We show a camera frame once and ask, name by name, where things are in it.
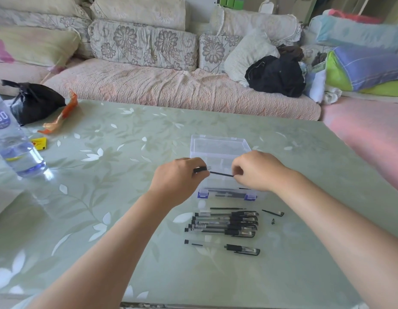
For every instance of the person's left hand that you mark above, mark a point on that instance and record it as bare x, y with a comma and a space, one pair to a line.
176, 183

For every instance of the person's right hand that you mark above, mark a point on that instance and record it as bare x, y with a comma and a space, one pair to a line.
263, 172

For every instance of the clear black-capped gel pen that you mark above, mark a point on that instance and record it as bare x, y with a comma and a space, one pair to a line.
244, 250
231, 195

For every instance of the clear plastic storage box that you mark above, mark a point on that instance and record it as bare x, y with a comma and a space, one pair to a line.
218, 146

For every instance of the pile of black gel pens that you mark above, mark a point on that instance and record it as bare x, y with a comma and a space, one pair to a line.
237, 226

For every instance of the person's right forearm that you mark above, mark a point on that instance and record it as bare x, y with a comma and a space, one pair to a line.
340, 228

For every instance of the person's left forearm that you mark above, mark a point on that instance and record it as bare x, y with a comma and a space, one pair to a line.
99, 254

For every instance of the black clothing bundle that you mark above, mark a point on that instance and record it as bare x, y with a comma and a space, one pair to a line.
276, 77

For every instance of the pink quilted sofa seat cover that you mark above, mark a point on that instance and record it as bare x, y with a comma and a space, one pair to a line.
170, 86

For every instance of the white and blue cloth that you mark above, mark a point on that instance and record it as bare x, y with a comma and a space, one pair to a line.
316, 86

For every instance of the white towel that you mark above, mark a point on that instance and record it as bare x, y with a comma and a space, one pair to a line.
332, 94

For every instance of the salmon pink sofa seat cover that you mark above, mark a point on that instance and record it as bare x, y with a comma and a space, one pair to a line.
363, 131

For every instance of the white textured pillow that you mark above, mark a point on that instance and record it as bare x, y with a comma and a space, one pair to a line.
247, 57

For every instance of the brown garment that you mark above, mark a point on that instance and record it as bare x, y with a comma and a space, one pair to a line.
292, 51

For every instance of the floral sofa back cushion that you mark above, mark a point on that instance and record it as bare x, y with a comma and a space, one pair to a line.
66, 24
144, 45
215, 53
310, 53

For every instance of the orange snack wrapper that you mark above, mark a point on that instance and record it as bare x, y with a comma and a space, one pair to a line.
68, 109

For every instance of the yellow tag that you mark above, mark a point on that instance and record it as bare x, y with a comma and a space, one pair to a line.
40, 143

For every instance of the cream sofa bolster cushion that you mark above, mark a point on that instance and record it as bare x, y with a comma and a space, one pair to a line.
137, 11
257, 24
34, 3

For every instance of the clear water bottle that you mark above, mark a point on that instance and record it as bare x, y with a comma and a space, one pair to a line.
18, 154

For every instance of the black plastic bag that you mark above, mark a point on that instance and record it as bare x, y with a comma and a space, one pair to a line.
34, 102

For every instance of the white tissue pack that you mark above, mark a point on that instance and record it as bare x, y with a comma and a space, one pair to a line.
266, 7

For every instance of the light blue bolster pillow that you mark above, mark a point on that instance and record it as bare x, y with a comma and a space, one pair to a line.
356, 33

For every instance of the white paper bag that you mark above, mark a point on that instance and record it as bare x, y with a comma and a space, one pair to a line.
5, 199

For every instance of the pale pink sofa seat cover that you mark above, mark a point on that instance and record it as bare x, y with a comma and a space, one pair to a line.
15, 77

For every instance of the pale yellow pillow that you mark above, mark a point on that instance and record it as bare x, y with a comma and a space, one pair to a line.
41, 45

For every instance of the pink cloth item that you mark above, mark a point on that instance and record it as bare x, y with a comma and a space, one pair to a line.
0, 53

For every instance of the grey table frame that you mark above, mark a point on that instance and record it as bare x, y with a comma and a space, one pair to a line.
186, 306

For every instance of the white cabinet with black frame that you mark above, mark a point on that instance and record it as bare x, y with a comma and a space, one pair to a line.
200, 6

